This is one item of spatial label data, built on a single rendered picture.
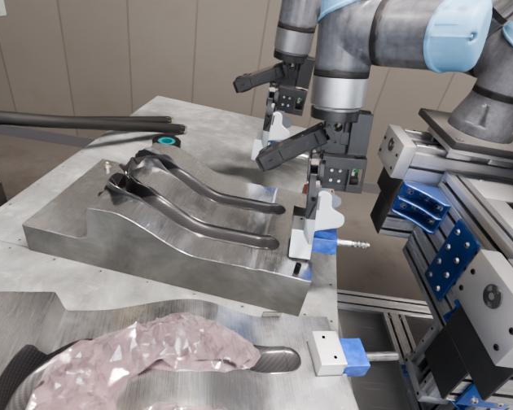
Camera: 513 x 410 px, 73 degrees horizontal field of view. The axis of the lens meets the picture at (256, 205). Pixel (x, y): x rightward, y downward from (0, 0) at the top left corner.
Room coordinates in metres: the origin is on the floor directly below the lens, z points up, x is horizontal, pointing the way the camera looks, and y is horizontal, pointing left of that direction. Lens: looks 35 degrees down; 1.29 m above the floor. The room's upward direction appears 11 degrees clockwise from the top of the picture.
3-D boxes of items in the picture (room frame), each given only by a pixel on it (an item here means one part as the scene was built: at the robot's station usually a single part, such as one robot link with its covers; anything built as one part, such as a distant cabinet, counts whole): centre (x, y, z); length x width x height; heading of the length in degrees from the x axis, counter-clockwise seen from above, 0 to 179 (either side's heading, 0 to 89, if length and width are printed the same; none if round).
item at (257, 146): (0.76, -0.03, 0.93); 0.13 x 0.05 x 0.05; 86
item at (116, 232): (0.54, 0.13, 0.87); 0.50 x 0.26 x 0.14; 86
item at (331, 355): (0.30, -0.18, 0.85); 0.13 x 0.05 x 0.05; 104
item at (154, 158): (0.53, 0.12, 0.92); 0.35 x 0.16 x 0.09; 86
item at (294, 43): (0.76, -0.01, 1.17); 0.08 x 0.08 x 0.05
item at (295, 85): (0.76, -0.02, 1.09); 0.09 x 0.08 x 0.12; 86
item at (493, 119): (0.87, -0.51, 1.09); 0.15 x 0.15 x 0.10
